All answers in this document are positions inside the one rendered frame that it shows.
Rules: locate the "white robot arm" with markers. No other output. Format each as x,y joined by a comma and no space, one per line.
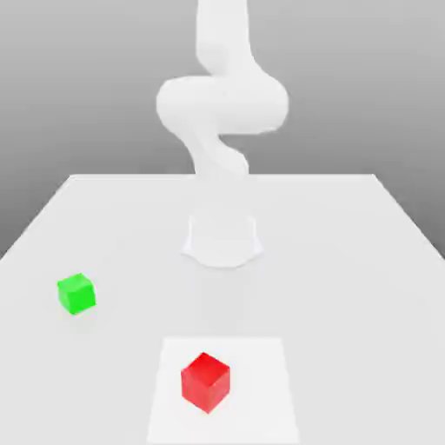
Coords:
222,104

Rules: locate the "small red cube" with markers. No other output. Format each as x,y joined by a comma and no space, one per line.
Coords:
205,382

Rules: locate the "small green cube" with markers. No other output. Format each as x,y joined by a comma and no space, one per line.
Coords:
76,294

